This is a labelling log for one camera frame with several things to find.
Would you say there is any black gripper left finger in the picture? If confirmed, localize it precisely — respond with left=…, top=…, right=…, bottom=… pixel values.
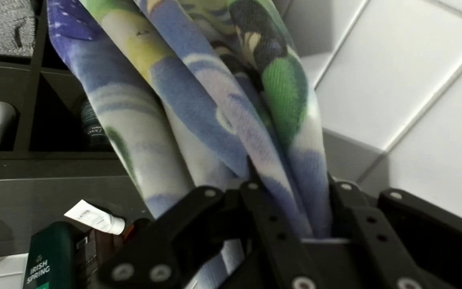
left=98, top=181, right=323, bottom=289

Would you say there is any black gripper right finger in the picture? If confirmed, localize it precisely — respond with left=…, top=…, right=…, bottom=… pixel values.
left=329, top=181, right=462, bottom=289

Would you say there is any colourful bath towel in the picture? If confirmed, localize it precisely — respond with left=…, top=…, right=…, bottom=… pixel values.
left=45, top=0, right=334, bottom=289

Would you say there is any dark green body wash bottle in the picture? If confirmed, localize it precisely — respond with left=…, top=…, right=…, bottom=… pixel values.
left=21, top=197, right=129, bottom=289

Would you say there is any black shelf unit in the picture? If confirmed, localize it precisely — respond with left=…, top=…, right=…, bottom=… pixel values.
left=0, top=0, right=127, bottom=178

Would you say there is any grey folded cloth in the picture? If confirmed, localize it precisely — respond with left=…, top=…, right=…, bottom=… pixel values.
left=0, top=0, right=35, bottom=58

